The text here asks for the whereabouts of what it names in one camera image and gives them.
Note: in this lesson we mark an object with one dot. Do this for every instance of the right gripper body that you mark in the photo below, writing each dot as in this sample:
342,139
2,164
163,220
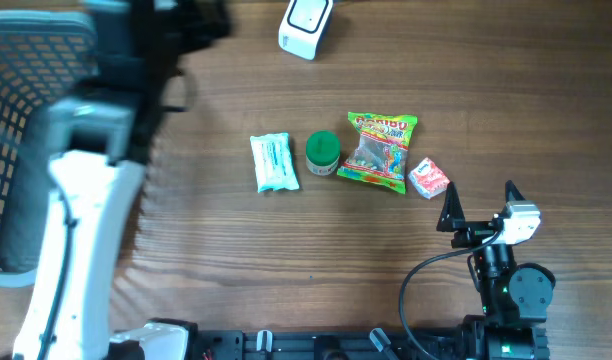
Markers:
471,237

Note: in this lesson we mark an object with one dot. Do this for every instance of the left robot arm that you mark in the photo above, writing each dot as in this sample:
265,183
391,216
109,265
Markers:
98,144

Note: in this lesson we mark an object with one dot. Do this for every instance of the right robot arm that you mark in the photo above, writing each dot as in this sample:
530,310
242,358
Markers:
514,297

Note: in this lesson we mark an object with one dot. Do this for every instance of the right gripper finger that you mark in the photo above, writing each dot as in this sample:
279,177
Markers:
512,193
452,217

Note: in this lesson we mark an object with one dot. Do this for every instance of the white barcode scanner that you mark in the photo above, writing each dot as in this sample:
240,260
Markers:
303,25

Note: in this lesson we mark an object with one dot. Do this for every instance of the grey plastic shopping basket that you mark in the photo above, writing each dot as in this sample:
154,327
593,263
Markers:
42,54

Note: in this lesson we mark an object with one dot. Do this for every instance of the small red white packet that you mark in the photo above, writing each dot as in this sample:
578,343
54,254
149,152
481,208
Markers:
428,179

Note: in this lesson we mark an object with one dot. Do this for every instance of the green lid jar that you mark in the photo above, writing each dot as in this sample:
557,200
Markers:
323,152

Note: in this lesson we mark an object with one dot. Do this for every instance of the teal tissue pack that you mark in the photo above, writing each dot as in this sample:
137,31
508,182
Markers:
273,162

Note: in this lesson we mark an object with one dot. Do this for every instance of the green Haribo gummy bag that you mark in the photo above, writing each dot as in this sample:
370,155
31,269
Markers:
381,155

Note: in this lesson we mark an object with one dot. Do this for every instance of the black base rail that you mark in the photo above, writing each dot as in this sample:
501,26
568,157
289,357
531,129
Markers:
346,345

